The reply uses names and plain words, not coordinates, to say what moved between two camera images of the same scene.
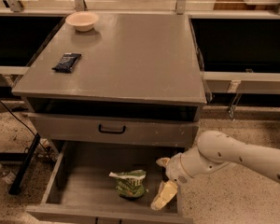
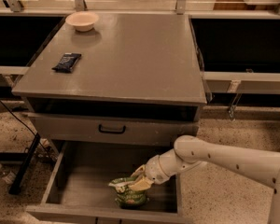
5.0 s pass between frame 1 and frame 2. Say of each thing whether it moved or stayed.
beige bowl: stayed
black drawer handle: stayed
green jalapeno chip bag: moved
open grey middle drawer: stayed
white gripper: moved
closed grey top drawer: stayed
